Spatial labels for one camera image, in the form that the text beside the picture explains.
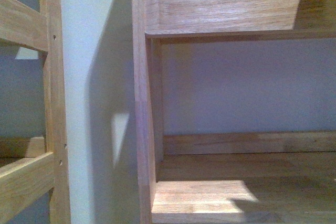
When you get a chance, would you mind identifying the right wooden shelf unit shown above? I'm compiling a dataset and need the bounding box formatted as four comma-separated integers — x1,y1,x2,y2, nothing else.
132,0,335,223

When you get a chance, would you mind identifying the wooden shelf unit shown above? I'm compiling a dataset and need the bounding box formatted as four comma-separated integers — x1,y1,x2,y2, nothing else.
1,0,71,223
132,0,335,223

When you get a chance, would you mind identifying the left wooden shelf unit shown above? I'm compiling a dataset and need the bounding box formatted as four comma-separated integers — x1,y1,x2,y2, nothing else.
1,0,71,223

